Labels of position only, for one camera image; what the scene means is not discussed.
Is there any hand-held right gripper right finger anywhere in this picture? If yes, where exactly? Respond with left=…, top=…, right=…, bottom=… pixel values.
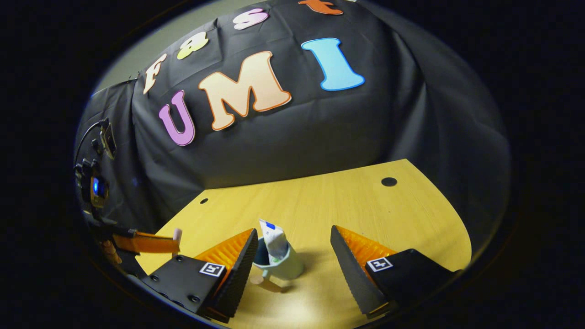
left=330, top=224, right=459, bottom=320

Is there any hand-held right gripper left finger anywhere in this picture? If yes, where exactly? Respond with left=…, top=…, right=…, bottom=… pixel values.
left=141, top=228, right=260, bottom=323

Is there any pale green cup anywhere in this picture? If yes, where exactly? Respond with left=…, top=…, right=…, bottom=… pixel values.
left=250, top=236, right=305, bottom=294

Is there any white toothpaste tube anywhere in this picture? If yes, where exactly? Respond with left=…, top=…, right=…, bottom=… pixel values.
left=258, top=218, right=290, bottom=266

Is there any wooden desktop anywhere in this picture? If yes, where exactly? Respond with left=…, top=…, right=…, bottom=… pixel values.
left=135, top=159, right=473, bottom=329

